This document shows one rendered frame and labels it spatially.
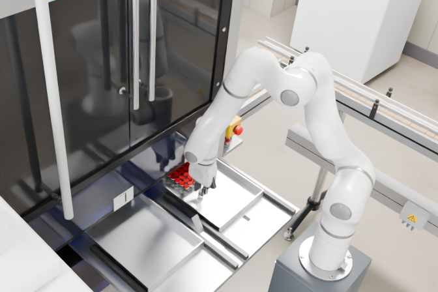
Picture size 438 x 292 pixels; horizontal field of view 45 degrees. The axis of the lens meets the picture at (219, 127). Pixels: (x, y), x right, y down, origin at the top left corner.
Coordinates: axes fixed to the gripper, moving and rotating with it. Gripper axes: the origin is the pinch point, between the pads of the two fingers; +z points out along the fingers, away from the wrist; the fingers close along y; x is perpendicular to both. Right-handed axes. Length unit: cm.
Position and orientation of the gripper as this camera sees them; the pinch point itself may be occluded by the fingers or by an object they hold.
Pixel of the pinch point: (201, 188)
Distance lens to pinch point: 197.7
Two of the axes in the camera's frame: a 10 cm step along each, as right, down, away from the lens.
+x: 6.5, -4.3, 6.2
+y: 7.5, 4.7, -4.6
